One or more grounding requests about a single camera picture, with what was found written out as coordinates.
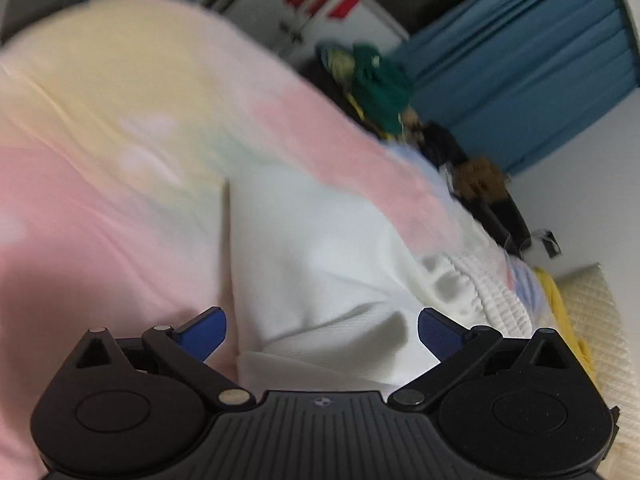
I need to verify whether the green clothes pile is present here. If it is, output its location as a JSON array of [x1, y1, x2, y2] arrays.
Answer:
[[349, 44, 417, 135]]

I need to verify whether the wall socket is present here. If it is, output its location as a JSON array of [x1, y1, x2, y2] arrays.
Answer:
[[539, 230, 564, 261]]

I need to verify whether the black furniture with clutter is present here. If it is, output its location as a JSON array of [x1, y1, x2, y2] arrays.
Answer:
[[417, 121, 532, 253]]

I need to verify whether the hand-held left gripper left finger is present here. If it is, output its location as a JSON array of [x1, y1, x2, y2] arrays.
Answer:
[[75, 305, 256, 408]]

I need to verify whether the yellow green cloth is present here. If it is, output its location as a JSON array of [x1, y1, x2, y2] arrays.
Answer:
[[319, 44, 357, 83]]

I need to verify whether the white sweatshirt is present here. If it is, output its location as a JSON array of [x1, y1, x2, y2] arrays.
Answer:
[[226, 157, 533, 395]]

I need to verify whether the pastel pink bed sheet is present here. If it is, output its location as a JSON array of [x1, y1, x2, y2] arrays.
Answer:
[[0, 0, 553, 480]]

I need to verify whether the brown cardboard box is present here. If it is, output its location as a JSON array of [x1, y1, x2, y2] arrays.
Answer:
[[451, 156, 510, 202]]

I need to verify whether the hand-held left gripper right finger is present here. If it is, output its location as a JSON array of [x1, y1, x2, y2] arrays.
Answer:
[[387, 307, 560, 411]]

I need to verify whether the blue curtain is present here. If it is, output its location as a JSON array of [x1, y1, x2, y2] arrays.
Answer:
[[390, 0, 640, 177]]

